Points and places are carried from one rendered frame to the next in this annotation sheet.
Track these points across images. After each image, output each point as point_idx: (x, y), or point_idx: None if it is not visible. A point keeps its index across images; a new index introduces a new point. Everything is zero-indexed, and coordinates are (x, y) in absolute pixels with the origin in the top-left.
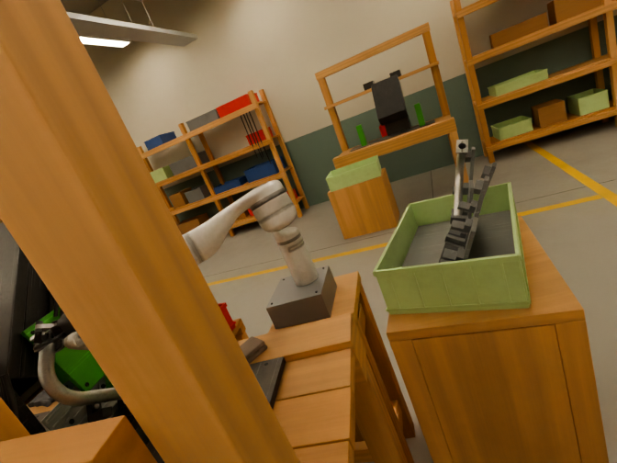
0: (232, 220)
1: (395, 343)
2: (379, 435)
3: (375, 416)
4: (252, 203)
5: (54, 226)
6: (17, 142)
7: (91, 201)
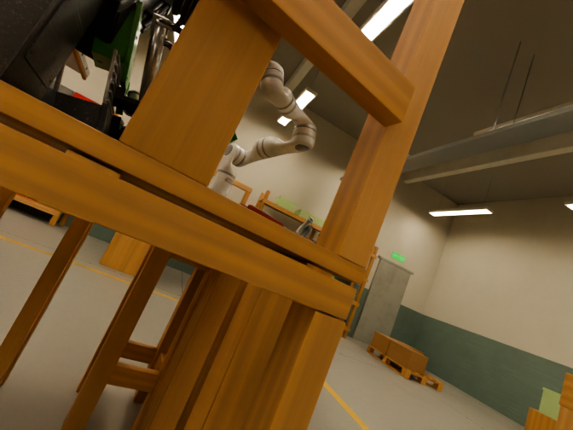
0: (301, 118)
1: None
2: (209, 330)
3: (221, 310)
4: (307, 124)
5: (435, 42)
6: (446, 25)
7: (445, 51)
